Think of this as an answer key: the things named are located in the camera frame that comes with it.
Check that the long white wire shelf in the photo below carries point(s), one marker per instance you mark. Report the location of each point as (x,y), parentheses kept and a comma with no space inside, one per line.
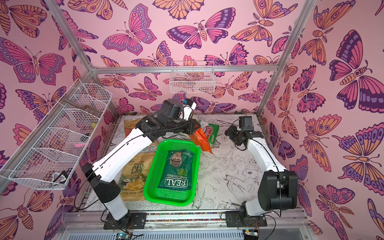
(73,118)

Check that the small white wire basket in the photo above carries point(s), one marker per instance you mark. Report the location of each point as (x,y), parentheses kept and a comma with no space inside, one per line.
(192,78)

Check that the dark green Real chips bag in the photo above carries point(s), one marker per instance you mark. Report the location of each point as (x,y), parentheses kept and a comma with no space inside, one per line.
(177,173)

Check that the black clip in shelf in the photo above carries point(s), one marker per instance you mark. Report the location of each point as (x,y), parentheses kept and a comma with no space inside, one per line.
(60,178)

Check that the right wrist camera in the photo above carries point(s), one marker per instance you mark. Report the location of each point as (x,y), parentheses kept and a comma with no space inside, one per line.
(246,124)

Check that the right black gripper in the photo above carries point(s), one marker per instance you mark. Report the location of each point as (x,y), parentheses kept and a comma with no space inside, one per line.
(232,133)

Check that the green plastic basket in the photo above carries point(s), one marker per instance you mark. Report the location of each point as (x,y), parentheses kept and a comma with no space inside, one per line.
(168,197)

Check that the green white Chuba chips bag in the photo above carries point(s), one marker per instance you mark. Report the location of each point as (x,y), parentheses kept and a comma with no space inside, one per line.
(211,131)

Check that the yellow sour cream chips bag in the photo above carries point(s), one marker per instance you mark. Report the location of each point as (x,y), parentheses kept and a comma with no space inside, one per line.
(134,176)

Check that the front mounting rail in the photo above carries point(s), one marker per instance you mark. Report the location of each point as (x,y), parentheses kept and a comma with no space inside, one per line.
(187,225)

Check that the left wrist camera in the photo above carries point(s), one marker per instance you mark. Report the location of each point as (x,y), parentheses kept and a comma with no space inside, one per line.
(188,108)

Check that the pink item in shelf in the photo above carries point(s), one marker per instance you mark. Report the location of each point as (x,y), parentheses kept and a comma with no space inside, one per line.
(80,145)

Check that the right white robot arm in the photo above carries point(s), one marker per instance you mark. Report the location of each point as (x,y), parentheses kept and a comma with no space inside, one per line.
(278,187)

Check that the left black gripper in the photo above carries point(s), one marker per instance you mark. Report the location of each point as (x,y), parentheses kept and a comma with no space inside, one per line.
(191,122)

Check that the tan kettle chips bag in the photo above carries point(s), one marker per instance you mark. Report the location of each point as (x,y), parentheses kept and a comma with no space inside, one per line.
(129,125)

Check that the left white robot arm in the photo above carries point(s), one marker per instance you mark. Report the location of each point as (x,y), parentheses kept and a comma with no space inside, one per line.
(101,174)

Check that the aluminium frame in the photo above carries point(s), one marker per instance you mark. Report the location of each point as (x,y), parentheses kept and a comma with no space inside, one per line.
(91,74)

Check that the orange cream cassava chips bag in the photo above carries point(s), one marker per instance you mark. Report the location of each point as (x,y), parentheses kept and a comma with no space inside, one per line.
(199,138)

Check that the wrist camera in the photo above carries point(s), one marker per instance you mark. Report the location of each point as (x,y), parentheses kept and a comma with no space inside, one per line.
(246,124)
(188,108)

